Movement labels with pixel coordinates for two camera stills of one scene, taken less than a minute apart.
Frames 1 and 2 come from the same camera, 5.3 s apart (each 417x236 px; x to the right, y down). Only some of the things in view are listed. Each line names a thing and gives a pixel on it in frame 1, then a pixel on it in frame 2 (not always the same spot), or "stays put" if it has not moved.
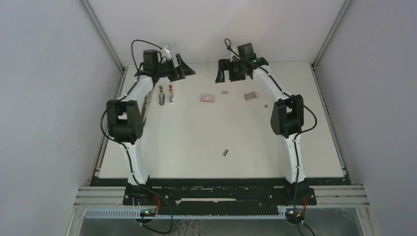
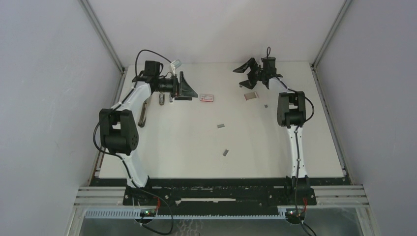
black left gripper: [184, 70] to [181, 91]
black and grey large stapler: [143, 118] stays put
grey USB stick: [162, 96] stays put
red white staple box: [207, 98] stays put
